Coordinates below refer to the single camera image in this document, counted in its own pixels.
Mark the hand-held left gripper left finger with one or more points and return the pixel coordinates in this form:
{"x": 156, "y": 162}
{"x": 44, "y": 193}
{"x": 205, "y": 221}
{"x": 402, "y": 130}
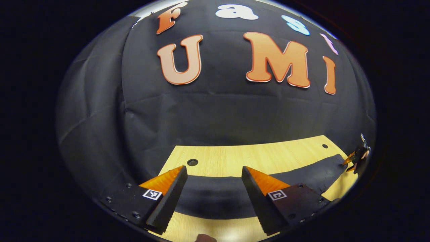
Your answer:
{"x": 171, "y": 198}

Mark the dark grey jeans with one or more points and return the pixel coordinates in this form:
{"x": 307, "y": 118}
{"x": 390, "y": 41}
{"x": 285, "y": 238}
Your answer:
{"x": 218, "y": 198}

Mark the black backdrop cloth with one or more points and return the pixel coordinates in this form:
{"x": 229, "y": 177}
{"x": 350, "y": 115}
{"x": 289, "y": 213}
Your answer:
{"x": 218, "y": 114}

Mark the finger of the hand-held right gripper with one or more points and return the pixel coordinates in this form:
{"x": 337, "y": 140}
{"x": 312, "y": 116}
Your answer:
{"x": 351, "y": 168}
{"x": 350, "y": 158}

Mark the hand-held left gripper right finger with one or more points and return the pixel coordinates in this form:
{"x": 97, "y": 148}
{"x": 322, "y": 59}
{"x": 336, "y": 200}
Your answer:
{"x": 257, "y": 201}

